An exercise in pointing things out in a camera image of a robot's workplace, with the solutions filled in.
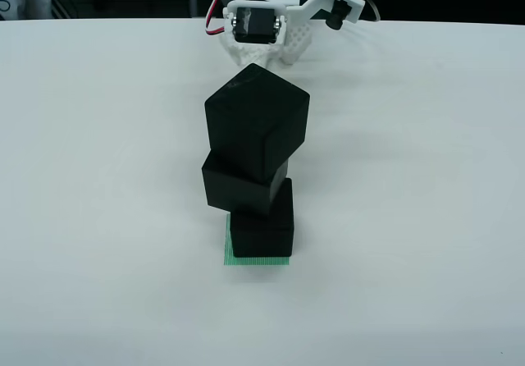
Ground black cube with seam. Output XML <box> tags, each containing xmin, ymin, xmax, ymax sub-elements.
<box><xmin>200</xmin><ymin>150</ymin><xmax>289</xmax><ymax>220</ymax></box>

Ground green striped square marker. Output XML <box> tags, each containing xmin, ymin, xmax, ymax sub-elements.
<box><xmin>223</xmin><ymin>213</ymin><xmax>291</xmax><ymax>267</ymax></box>

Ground black camera cable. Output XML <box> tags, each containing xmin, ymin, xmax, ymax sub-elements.
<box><xmin>338</xmin><ymin>0</ymin><xmax>382</xmax><ymax>23</ymax></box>

